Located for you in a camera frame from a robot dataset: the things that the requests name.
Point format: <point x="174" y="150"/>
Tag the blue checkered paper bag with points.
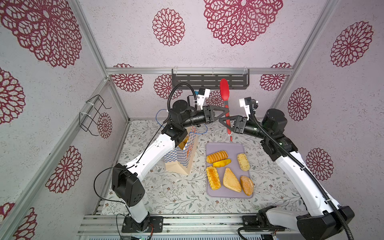
<point x="180" y="160"/>

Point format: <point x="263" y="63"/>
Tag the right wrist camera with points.
<point x="250" y="105"/>

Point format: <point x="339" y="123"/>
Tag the lavender plastic tray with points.
<point x="233" y="150"/>

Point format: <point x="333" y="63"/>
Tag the braided fake bread loaf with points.
<point x="216" y="157"/>

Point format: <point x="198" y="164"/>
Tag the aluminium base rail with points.
<point x="210" y="226"/>

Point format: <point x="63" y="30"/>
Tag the black wire wall rack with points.
<point x="96" y="121"/>

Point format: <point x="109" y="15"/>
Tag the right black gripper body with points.
<point x="245" y="128"/>

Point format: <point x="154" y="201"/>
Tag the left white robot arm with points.
<point x="127" y="179"/>

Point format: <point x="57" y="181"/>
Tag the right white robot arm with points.
<point x="324" y="217"/>

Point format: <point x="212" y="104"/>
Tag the oval sugared fake bread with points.
<point x="247" y="185"/>

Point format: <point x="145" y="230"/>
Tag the corn topped fake bread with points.
<point x="213" y="178"/>

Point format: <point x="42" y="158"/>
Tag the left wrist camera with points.
<point x="202" y="95"/>

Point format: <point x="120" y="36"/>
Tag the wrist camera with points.
<point x="202" y="95"/>
<point x="250" y="105"/>

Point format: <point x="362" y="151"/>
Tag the triangular fake toast slice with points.
<point x="231" y="182"/>

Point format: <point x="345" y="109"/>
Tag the small yellow fake bread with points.
<point x="222" y="163"/>

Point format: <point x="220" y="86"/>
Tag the dark grey wall shelf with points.
<point x="237" y="80"/>

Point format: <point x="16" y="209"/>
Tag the fake croissant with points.
<point x="243" y="162"/>

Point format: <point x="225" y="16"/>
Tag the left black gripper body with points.
<point x="198" y="117"/>

